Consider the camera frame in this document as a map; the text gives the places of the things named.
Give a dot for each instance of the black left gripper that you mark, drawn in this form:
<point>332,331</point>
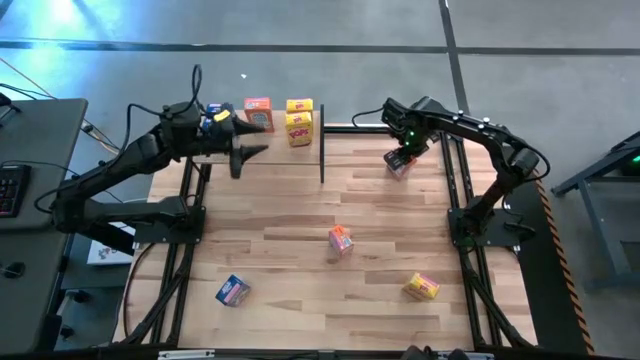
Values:
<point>222,140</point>

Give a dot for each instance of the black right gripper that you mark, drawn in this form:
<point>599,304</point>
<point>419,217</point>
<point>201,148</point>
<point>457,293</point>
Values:
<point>412,142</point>

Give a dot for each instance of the orange Mini Wheats cereal box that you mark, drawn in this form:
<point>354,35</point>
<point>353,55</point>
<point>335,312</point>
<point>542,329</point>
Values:
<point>341,240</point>
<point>401,174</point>
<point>258,114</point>

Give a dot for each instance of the yellow Corn Pops cereal box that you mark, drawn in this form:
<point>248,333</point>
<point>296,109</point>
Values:
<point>421,286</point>
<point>299,105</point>
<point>299,129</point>

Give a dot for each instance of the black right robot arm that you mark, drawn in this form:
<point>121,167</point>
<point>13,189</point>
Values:
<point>480,127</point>

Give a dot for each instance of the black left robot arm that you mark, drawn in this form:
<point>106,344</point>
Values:
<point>100,175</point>

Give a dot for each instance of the wooden shelf with black posts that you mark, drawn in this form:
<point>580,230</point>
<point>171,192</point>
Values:
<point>300,155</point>

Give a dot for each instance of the black desk support beam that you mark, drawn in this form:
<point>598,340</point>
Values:
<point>110,241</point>

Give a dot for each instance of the white printed board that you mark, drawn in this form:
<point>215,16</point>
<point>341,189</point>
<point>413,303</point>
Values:
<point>105,255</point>

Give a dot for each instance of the black hazard-striped floor mat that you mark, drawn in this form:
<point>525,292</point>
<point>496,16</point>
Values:
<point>545,300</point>

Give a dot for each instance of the grey side desk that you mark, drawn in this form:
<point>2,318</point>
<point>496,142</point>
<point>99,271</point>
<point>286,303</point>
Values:
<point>30,290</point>
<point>40,160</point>

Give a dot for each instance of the grey metal cart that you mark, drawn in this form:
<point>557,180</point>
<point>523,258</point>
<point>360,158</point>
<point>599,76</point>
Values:
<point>597,230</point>

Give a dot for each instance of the black keyboard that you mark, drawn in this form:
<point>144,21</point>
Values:
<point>11,190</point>

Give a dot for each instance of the black desk knob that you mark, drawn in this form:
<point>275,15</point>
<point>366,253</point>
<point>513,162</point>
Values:
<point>14,270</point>

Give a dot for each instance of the black metal table frame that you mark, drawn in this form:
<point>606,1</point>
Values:
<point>345,129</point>

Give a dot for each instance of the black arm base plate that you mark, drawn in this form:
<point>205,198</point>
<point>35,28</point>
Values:
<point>150,235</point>
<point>495,239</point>

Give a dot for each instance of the silver table edge bracket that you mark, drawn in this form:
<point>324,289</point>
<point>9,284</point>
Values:
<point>480,356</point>
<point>186,354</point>

